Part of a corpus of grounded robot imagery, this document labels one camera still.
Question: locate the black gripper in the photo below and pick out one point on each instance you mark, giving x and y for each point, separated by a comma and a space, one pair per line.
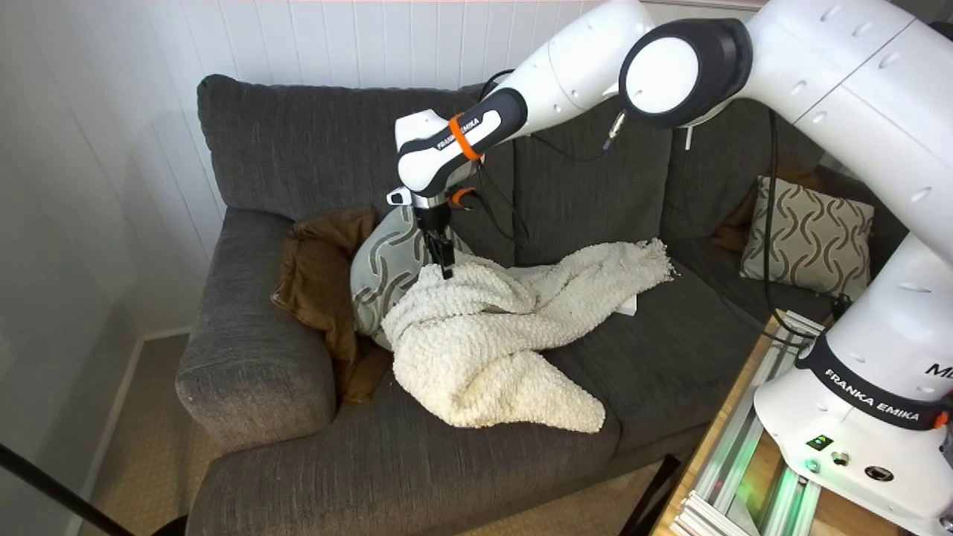
432, 217

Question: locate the white knitted towel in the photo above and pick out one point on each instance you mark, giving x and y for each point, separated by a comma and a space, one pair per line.
476, 336

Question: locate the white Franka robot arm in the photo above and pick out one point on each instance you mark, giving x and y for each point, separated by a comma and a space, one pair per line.
843, 70

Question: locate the gray wave-patterned pillow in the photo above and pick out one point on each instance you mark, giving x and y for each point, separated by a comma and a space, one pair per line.
807, 238
387, 262

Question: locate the narrow gray back cushion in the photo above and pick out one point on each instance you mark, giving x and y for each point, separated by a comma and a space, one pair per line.
576, 188

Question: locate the wide gray back cushion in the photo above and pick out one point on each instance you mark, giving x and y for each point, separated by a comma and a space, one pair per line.
299, 150

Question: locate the gray fabric sofa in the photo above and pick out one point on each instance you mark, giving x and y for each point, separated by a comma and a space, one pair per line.
417, 465

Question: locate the black pole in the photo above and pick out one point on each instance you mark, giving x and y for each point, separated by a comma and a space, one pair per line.
651, 494

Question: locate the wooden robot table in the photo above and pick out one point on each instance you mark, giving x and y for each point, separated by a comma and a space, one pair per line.
710, 465

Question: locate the black tripod leg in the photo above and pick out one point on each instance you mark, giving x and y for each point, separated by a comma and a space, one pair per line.
59, 491

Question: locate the aluminum extrusion frame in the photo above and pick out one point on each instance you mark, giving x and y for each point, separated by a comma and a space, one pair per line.
753, 465

